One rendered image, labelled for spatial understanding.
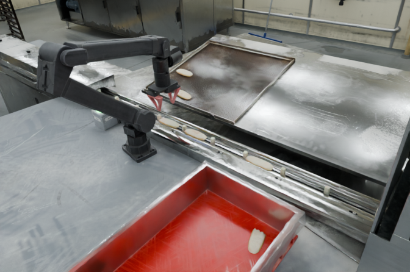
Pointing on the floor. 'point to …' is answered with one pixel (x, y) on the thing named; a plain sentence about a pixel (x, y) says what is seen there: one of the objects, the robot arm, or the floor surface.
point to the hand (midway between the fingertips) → (165, 105)
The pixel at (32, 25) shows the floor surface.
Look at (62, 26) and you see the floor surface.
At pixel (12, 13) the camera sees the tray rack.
